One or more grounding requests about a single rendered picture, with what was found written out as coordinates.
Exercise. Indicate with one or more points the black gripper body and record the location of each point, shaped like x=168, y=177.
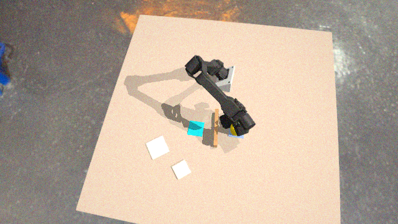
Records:
x=240, y=130

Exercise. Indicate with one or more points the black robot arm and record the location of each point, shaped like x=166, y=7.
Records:
x=233, y=109

